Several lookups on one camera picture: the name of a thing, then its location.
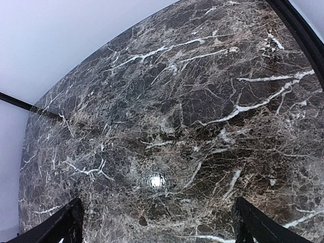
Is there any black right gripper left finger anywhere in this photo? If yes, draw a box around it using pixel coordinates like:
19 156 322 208
9 197 84 243

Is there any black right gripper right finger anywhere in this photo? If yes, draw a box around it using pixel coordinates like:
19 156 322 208
231 197 310 243

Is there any black left corner post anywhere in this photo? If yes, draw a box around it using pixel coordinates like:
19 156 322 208
0 92 34 111

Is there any black front rail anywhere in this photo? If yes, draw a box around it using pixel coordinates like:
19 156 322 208
267 0 323 87

